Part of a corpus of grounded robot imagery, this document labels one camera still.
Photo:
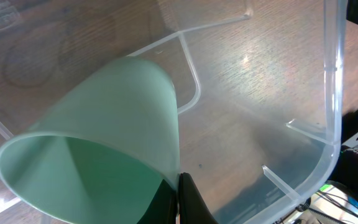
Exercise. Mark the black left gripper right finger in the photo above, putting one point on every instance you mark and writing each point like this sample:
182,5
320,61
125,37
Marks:
192,208

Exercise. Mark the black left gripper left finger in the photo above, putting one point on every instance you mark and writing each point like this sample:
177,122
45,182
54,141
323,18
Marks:
163,207

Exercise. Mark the clear plastic storage container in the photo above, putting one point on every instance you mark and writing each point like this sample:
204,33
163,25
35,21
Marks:
258,86

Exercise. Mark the mint green cup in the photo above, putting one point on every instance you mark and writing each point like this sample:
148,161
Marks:
99,154

